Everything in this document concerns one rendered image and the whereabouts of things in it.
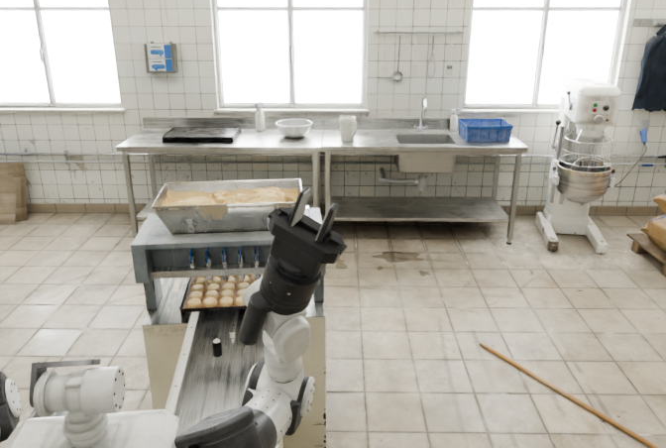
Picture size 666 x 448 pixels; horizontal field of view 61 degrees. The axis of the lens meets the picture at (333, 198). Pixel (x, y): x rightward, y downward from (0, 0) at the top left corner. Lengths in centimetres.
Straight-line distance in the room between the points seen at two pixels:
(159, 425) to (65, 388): 16
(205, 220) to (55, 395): 133
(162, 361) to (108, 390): 153
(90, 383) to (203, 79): 467
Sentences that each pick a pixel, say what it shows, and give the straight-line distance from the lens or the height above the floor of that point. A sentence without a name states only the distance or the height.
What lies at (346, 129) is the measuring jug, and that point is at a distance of 479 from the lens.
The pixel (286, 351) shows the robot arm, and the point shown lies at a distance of 98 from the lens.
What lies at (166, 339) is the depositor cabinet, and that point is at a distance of 236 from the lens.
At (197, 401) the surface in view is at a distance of 192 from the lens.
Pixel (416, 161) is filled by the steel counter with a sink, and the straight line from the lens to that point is 484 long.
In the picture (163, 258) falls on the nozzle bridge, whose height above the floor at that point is 108.
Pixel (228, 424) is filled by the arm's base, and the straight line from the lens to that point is 91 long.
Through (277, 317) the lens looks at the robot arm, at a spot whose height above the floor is 154.
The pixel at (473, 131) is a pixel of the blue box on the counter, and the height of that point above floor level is 97.
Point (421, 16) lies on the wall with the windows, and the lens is 529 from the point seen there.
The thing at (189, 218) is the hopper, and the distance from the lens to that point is 217.
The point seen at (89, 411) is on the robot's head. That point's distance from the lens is 93.
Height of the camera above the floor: 203
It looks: 20 degrees down
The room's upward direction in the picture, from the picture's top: straight up
